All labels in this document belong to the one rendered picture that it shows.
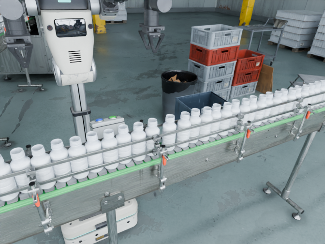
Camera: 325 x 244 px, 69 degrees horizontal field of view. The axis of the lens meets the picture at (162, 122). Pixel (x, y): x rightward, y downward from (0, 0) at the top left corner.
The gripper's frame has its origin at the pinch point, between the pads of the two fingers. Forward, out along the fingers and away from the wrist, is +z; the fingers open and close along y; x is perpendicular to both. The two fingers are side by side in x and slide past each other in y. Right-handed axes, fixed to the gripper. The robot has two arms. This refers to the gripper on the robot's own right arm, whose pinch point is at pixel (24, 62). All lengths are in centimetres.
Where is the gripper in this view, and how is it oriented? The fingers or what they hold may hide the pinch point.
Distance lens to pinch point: 92.3
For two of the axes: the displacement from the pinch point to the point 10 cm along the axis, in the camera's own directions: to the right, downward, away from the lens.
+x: 8.8, -2.1, 4.3
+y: 4.7, 4.8, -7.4
